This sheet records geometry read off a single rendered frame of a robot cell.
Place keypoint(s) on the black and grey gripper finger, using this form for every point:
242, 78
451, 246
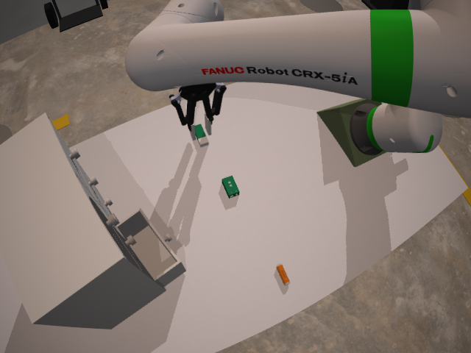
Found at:
216, 106
189, 119

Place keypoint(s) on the orange aa battery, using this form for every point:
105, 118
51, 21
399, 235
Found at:
283, 275

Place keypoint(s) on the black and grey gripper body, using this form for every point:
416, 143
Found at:
196, 89

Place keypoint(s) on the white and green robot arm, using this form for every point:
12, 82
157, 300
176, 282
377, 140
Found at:
420, 67

